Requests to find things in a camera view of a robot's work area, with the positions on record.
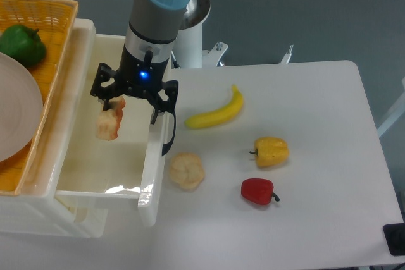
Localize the white upper drawer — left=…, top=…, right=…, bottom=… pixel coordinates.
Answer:
left=57, top=34, right=171, bottom=226

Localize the black device at table edge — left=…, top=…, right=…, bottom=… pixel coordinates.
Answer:
left=383, top=223, right=405, bottom=256

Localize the red bell pepper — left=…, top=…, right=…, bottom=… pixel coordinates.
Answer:
left=240, top=178, right=280, bottom=206

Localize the square bread slice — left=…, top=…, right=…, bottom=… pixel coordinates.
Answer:
left=96, top=96, right=126, bottom=141

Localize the yellow bell pepper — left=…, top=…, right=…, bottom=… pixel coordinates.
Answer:
left=249, top=137, right=290, bottom=168

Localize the yellow banana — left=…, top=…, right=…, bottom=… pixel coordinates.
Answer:
left=184, top=84, right=244, bottom=129

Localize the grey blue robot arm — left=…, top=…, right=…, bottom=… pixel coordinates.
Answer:
left=90, top=0, right=192, bottom=122

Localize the white frame right side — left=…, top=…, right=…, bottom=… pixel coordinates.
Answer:
left=377, top=78, right=404, bottom=138

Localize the round bread bun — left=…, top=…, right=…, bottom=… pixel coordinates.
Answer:
left=169, top=152, right=205, bottom=190

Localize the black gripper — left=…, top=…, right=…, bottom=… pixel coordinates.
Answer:
left=90, top=48, right=178, bottom=125

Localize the green bell pepper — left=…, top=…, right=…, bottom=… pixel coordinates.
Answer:
left=1, top=24, right=46, bottom=68

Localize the black drawer handle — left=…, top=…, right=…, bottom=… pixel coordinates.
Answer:
left=161, top=106, right=177, bottom=156

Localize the beige round plate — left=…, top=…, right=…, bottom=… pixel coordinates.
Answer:
left=1, top=54, right=43, bottom=161

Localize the orange woven basket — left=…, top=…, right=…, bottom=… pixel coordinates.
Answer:
left=1, top=0, right=78, bottom=196

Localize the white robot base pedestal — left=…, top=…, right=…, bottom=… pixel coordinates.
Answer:
left=171, top=0, right=228, bottom=69

